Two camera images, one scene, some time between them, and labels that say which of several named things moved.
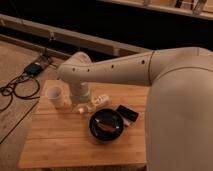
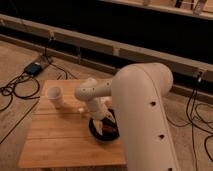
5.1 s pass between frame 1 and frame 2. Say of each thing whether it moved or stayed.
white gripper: moved
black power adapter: stayed
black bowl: stayed
